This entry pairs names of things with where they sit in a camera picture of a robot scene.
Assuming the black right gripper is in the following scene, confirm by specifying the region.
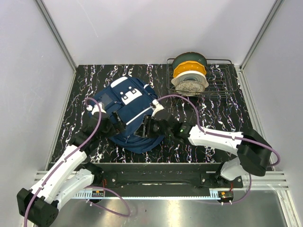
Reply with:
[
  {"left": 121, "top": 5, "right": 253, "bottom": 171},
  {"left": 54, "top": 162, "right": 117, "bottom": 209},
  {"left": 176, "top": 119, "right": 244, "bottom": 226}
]
[{"left": 134, "top": 114, "right": 172, "bottom": 138}]

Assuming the navy blue student backpack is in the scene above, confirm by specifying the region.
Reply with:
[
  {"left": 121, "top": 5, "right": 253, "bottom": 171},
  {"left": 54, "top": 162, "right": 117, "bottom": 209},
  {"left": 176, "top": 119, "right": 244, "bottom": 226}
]
[{"left": 93, "top": 76, "right": 164, "bottom": 154}]

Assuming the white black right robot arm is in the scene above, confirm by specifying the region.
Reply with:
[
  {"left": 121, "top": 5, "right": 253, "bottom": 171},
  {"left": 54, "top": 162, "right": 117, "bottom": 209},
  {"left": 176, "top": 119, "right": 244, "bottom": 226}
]
[{"left": 135, "top": 111, "right": 272, "bottom": 188}]

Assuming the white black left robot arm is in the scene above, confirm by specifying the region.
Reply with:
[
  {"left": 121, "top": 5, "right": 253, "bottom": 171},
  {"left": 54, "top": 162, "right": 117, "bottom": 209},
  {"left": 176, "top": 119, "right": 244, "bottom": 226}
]
[{"left": 17, "top": 110, "right": 117, "bottom": 227}]

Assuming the speckled grey plate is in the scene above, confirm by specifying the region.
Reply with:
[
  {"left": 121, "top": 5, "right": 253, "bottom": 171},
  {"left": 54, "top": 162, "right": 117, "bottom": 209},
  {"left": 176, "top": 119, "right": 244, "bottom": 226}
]
[{"left": 176, "top": 81, "right": 205, "bottom": 96}]

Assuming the white plate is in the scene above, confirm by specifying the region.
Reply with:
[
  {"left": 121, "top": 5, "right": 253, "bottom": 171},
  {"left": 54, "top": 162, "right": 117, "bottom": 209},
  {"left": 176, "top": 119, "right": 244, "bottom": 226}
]
[{"left": 171, "top": 70, "right": 209, "bottom": 87}]

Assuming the yellow plate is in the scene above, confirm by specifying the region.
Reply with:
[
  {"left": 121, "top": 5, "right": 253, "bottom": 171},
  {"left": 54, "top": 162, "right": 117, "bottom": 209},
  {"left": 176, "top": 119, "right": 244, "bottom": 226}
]
[{"left": 173, "top": 61, "right": 206, "bottom": 78}]

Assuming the dark green plate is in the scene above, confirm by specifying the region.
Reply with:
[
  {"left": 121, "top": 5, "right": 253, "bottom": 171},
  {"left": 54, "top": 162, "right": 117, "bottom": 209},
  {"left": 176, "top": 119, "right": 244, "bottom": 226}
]
[{"left": 172, "top": 52, "right": 207, "bottom": 69}]

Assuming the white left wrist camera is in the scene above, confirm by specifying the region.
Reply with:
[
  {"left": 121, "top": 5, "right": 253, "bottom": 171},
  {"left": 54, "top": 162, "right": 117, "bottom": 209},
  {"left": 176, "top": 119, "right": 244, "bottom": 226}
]
[{"left": 86, "top": 103, "right": 106, "bottom": 116}]

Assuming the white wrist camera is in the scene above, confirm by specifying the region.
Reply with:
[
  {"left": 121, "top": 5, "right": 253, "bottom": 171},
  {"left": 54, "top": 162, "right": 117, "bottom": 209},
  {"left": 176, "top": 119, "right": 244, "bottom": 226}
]
[
  {"left": 151, "top": 99, "right": 164, "bottom": 117},
  {"left": 86, "top": 103, "right": 106, "bottom": 116}
]

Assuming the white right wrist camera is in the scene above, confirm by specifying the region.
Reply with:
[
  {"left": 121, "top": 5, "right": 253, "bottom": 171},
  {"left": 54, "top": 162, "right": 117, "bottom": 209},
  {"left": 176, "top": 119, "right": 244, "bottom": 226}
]
[{"left": 151, "top": 99, "right": 164, "bottom": 117}]

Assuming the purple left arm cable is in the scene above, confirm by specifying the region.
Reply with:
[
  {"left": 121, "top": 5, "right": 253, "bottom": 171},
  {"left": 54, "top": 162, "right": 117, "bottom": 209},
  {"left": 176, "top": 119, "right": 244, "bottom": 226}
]
[{"left": 23, "top": 97, "right": 131, "bottom": 227}]

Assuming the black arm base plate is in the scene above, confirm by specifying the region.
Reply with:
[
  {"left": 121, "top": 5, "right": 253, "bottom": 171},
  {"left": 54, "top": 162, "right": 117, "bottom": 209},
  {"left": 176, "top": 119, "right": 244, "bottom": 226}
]
[{"left": 101, "top": 171, "right": 243, "bottom": 189}]

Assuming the black wire dish rack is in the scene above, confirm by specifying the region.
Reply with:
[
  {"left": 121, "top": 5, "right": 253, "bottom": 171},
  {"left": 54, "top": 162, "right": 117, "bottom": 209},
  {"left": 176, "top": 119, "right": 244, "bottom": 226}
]
[{"left": 166, "top": 58, "right": 237, "bottom": 98}]

